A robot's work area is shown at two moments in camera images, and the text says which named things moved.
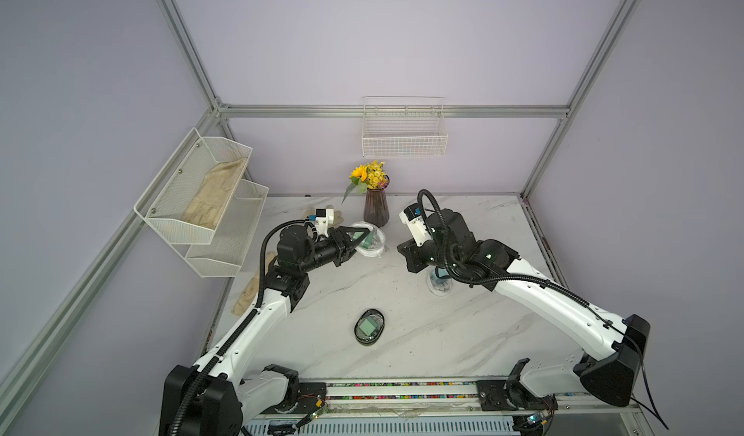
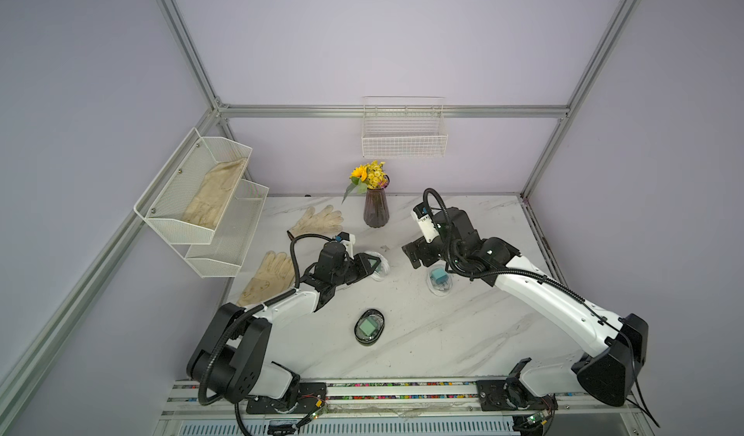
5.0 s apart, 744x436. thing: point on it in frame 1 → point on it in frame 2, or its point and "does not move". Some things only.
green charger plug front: [369, 326] does not move
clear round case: [438, 286] does not move
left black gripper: [344, 246] → [365, 267]
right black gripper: [413, 253] does not move
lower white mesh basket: [223, 258] does not move
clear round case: [373, 243] → [383, 269]
